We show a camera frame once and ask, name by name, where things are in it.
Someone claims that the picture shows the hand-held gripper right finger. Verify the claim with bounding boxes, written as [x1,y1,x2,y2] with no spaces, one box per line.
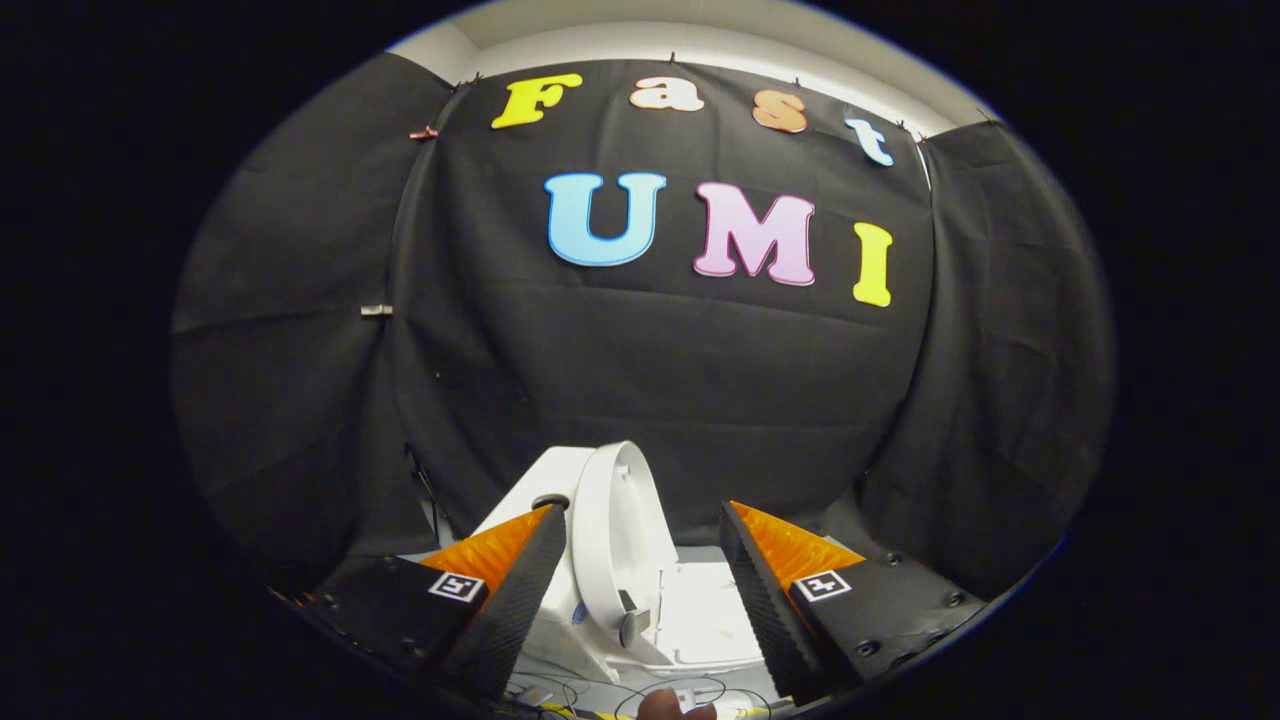
[718,500,991,701]

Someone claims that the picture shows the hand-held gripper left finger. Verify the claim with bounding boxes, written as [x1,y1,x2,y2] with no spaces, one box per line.
[300,503,568,701]

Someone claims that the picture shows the white toilet lid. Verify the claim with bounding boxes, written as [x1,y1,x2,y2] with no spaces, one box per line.
[572,441,667,649]

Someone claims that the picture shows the white toilet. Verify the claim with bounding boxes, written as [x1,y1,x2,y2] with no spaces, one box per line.
[470,445,773,691]

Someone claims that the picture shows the black backdrop cloth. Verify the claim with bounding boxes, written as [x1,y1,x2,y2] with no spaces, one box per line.
[170,52,1116,601]

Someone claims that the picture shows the thin black cables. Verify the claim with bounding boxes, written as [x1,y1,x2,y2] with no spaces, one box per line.
[508,674,776,720]

